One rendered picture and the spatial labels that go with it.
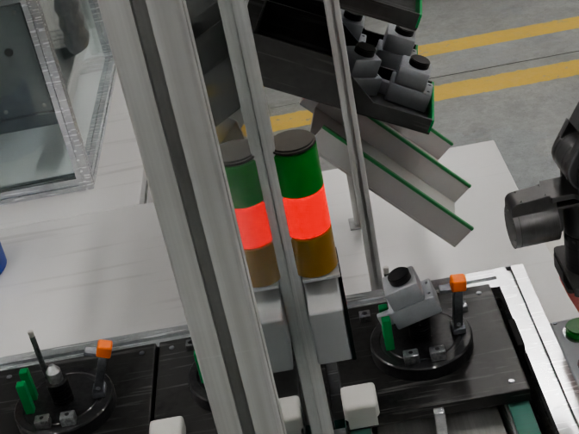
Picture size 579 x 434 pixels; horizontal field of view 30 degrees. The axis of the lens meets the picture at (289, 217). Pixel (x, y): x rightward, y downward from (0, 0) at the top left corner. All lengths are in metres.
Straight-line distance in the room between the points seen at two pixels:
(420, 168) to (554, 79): 2.73
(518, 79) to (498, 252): 2.64
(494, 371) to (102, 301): 0.78
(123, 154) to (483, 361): 1.20
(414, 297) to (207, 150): 1.00
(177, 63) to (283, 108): 4.10
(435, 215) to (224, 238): 1.18
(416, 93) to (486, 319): 0.34
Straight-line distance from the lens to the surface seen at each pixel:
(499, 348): 1.49
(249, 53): 1.05
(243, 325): 0.49
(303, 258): 1.15
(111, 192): 2.30
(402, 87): 1.60
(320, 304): 1.15
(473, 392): 1.43
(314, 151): 1.09
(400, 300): 1.43
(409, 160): 1.73
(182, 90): 0.43
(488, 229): 1.94
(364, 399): 1.41
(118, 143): 2.50
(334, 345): 1.17
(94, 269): 2.05
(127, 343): 1.66
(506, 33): 4.91
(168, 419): 1.45
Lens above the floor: 1.91
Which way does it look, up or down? 31 degrees down
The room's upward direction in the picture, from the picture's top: 12 degrees counter-clockwise
